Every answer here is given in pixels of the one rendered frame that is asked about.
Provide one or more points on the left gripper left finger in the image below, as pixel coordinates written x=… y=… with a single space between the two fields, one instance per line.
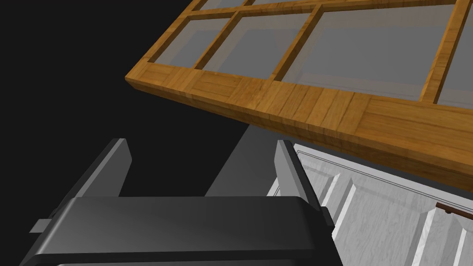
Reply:
x=107 y=170

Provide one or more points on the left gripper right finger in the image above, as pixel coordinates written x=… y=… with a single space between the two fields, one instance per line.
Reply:
x=292 y=173

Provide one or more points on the white panelled door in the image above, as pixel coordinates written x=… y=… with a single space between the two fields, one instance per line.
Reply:
x=384 y=214

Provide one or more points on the wooden glass-paned door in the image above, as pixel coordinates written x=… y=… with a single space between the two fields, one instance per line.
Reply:
x=332 y=74

